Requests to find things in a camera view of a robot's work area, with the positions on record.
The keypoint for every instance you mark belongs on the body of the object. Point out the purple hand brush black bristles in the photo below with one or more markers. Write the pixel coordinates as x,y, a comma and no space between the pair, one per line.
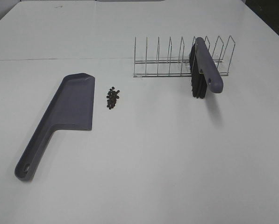
204,72

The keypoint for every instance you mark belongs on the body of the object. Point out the pile of coffee beans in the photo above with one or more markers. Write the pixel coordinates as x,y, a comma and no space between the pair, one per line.
112,97

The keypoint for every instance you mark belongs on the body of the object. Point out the metal wire dish rack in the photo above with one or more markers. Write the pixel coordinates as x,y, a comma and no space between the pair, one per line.
174,60

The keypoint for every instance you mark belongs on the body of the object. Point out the purple plastic dustpan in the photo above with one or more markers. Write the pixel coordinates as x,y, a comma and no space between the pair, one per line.
71,108

